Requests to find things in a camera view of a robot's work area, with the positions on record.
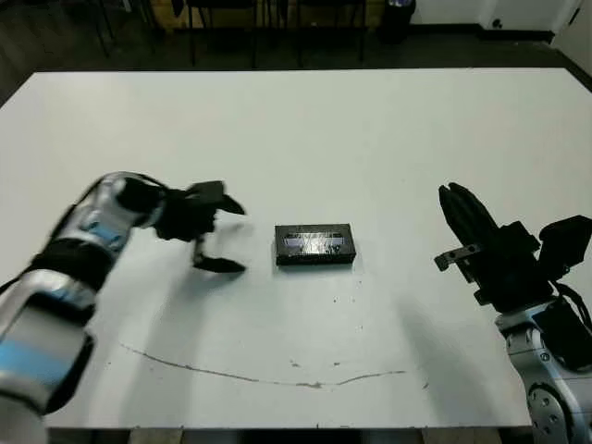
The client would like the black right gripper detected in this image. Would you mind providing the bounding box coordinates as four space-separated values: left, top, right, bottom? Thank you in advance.
433 181 557 316

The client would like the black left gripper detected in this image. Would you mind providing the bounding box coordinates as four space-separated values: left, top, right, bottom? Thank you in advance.
154 186 247 275

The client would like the black box lid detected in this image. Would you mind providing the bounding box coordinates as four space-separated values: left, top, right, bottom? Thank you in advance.
273 222 358 266

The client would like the black bin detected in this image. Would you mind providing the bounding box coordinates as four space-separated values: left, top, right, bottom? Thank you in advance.
380 0 417 46

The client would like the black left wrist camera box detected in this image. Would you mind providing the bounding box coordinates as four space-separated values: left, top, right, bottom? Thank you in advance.
189 180 227 202

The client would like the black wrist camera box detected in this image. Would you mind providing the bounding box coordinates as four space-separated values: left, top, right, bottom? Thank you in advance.
189 180 227 202
537 214 592 279

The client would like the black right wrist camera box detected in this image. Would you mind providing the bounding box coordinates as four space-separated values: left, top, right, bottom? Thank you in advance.
537 214 592 279

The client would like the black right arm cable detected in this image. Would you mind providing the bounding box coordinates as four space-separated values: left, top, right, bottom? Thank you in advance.
553 280 592 335

